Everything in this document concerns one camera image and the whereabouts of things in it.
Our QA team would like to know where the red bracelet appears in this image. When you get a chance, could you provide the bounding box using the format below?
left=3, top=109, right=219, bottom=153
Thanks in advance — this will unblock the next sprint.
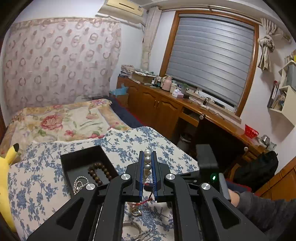
left=131, top=183, right=155, bottom=209

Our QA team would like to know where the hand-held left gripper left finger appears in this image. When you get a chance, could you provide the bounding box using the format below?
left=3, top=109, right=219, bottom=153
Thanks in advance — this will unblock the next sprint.
left=26, top=151, right=145, bottom=241

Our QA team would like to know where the floral bed blanket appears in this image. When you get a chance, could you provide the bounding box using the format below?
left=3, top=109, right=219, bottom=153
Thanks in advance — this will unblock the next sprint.
left=0, top=98, right=132, bottom=158

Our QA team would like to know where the large pearl necklace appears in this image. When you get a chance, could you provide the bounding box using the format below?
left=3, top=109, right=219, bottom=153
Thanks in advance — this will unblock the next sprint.
left=143, top=149, right=152, bottom=186

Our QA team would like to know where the knotted beige curtain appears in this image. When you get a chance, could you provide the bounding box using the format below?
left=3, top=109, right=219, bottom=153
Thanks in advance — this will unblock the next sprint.
left=257, top=18, right=278, bottom=71

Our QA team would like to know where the dark blue bed sheet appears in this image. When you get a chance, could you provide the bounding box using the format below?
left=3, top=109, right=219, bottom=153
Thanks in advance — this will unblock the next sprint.
left=109, top=96, right=145, bottom=129

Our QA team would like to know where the yellow plush toy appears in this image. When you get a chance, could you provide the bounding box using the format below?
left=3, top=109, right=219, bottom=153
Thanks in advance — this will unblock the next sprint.
left=0, top=143, right=20, bottom=232

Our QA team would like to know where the red plastic basket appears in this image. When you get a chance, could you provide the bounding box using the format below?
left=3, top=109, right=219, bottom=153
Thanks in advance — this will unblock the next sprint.
left=245, top=124, right=259, bottom=139

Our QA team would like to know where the blue floral tablecloth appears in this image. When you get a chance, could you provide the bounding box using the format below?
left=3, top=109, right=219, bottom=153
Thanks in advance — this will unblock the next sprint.
left=7, top=126, right=200, bottom=241

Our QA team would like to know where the black jewelry box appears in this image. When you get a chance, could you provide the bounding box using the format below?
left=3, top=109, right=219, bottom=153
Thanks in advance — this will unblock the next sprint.
left=60, top=146, right=119, bottom=200

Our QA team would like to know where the white wall shelf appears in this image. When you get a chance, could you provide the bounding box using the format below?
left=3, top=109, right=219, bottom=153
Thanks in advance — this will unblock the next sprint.
left=267, top=61, right=296, bottom=127

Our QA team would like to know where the wooden bead bracelet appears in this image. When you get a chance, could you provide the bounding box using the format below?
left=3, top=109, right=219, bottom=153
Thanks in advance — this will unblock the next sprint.
left=88, top=163, right=112, bottom=186

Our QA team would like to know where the person's right forearm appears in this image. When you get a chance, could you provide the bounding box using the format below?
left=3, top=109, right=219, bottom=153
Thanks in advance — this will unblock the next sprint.
left=237, top=191, right=296, bottom=240

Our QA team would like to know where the grey window blind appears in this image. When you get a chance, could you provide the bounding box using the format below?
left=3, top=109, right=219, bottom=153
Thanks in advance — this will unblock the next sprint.
left=165, top=16, right=255, bottom=109

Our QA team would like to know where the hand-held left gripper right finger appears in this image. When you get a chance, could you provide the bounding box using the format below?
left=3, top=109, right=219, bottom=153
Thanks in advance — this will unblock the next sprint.
left=151, top=151, right=270, bottom=241

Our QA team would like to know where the flat cardboard box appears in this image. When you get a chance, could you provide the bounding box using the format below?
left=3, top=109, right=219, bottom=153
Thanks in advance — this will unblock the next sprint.
left=129, top=71, right=158, bottom=84

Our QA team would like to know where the stack of folded cloths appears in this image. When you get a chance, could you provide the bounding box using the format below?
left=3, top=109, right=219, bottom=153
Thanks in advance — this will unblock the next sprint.
left=120, top=64, right=136, bottom=77

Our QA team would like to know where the beige window curtain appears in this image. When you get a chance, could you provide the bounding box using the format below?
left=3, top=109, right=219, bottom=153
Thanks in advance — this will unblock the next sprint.
left=141, top=7, right=162, bottom=70

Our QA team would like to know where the blue paper bag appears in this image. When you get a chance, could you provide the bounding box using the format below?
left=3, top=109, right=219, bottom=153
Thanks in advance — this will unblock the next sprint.
left=109, top=84, right=129, bottom=96

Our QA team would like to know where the small pearl chain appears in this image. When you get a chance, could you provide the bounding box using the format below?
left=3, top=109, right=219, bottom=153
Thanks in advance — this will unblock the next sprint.
left=73, top=176, right=89, bottom=195

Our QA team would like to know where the long wooden cabinet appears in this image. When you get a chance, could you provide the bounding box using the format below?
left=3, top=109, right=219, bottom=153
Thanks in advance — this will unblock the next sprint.
left=117, top=76, right=266, bottom=163

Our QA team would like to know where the ring patterned wall curtain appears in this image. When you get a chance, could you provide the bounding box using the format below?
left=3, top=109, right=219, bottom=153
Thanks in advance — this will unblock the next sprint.
left=2, top=17, right=123, bottom=114

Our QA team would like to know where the silver hair clip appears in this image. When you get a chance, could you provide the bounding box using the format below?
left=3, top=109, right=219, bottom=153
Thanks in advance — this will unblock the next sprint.
left=125, top=229, right=158, bottom=241

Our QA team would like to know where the pink thermos jug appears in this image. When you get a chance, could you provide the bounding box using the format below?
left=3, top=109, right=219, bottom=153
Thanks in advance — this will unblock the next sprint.
left=161, top=76, right=173, bottom=91

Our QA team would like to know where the person's right hand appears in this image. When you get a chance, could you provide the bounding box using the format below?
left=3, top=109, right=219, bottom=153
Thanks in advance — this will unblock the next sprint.
left=228, top=189, right=242, bottom=208

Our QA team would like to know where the black backpack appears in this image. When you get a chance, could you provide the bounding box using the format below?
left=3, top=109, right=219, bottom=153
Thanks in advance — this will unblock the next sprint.
left=232, top=151, right=279, bottom=193

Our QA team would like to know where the pale bangle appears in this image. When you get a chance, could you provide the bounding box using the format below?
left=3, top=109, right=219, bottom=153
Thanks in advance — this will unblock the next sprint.
left=122, top=221, right=142, bottom=237

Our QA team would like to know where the wooden window frame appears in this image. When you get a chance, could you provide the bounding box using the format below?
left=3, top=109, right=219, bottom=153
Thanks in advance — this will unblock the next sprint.
left=159, top=10, right=260, bottom=117

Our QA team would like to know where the beige air conditioner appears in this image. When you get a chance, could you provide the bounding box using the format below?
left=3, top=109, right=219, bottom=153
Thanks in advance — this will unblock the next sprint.
left=97, top=0, right=145, bottom=24

